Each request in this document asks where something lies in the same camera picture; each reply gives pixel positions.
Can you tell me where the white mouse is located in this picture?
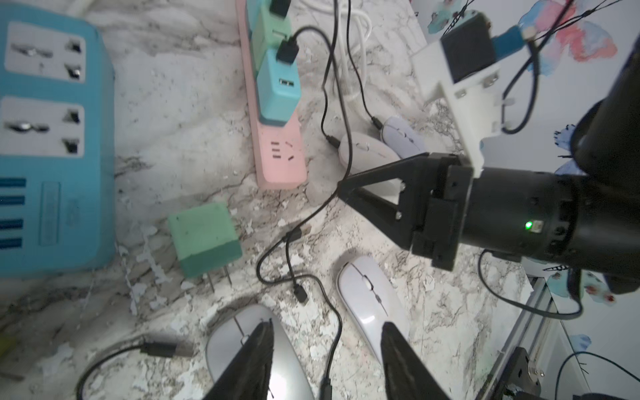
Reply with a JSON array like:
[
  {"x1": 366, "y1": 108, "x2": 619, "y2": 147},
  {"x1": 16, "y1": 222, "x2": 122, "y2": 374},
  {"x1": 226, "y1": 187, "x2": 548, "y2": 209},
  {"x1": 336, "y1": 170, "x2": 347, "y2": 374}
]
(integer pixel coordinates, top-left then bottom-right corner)
[
  {"x1": 351, "y1": 132, "x2": 400, "y2": 203},
  {"x1": 337, "y1": 256, "x2": 410, "y2": 362}
]

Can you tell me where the silver mouse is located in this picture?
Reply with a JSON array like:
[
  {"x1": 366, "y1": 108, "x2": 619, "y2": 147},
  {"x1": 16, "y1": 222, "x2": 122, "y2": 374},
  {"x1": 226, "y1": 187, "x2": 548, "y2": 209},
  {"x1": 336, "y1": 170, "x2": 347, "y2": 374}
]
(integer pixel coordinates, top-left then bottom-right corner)
[{"x1": 205, "y1": 304, "x2": 313, "y2": 399}]

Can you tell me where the lavender mouse far right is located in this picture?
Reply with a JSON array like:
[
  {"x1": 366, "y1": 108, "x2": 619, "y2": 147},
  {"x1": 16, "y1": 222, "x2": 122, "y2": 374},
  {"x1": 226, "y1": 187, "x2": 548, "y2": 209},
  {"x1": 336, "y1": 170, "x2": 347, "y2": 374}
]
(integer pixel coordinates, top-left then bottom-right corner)
[{"x1": 381, "y1": 117, "x2": 427, "y2": 158}]

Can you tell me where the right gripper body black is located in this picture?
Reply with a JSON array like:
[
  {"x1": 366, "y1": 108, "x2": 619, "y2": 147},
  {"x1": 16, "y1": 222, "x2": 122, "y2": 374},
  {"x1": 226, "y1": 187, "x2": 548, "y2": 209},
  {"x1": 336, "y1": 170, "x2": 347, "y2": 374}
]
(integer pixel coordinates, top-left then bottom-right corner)
[{"x1": 338, "y1": 153, "x2": 598, "y2": 271}]

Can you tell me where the green charger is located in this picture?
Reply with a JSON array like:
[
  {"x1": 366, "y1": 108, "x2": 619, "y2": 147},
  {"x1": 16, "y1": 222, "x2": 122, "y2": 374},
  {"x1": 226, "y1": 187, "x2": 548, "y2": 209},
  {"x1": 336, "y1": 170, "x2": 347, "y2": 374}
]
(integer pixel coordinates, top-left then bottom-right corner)
[
  {"x1": 251, "y1": 2, "x2": 292, "y2": 77},
  {"x1": 168, "y1": 202, "x2": 243, "y2": 288}
]

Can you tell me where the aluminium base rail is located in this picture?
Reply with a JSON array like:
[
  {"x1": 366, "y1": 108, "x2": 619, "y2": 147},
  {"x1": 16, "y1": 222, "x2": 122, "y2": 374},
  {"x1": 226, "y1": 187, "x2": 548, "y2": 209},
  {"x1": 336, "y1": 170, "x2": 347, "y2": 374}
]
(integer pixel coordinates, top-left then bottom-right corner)
[{"x1": 474, "y1": 277, "x2": 566, "y2": 400}]

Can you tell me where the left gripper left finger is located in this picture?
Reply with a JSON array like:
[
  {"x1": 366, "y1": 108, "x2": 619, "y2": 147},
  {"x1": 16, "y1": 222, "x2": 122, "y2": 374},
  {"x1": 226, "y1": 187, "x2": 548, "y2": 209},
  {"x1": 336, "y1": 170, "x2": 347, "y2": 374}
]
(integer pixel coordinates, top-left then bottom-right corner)
[{"x1": 204, "y1": 321, "x2": 274, "y2": 400}]

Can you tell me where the white power cord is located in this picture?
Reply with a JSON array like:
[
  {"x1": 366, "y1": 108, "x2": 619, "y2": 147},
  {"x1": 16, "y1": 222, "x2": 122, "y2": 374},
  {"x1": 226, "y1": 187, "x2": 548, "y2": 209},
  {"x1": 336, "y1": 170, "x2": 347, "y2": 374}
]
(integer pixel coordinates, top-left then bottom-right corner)
[{"x1": 299, "y1": 0, "x2": 373, "y2": 101}]

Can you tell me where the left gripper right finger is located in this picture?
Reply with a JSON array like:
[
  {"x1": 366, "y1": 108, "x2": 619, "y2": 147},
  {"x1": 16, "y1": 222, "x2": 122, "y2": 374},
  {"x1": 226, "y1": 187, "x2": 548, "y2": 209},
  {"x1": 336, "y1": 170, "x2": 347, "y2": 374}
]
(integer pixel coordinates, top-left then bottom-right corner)
[{"x1": 380, "y1": 322, "x2": 448, "y2": 400}]

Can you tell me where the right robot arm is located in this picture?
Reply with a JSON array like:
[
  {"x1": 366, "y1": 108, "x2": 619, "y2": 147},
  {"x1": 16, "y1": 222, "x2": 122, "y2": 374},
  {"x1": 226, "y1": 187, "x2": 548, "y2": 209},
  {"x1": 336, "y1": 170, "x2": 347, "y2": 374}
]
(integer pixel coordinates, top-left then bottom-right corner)
[{"x1": 338, "y1": 48, "x2": 639, "y2": 294}]

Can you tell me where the pink power strip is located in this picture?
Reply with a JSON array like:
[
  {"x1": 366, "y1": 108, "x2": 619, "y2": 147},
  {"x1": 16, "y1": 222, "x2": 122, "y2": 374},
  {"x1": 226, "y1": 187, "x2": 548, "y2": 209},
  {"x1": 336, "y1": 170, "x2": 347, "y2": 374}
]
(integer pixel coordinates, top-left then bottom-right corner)
[{"x1": 235, "y1": 0, "x2": 308, "y2": 191}]

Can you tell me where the blue power strip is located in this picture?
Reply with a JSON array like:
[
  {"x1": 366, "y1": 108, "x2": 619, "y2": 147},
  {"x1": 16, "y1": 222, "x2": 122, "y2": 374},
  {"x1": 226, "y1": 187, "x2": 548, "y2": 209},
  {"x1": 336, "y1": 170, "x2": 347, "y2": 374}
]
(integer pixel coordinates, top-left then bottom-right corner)
[{"x1": 1, "y1": 2, "x2": 115, "y2": 278}]

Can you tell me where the green charger front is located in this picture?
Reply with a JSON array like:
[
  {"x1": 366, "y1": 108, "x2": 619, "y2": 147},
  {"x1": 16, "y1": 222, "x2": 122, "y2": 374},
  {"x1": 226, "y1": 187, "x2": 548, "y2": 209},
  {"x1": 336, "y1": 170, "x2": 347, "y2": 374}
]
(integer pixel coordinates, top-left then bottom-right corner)
[{"x1": 168, "y1": 202, "x2": 243, "y2": 288}]

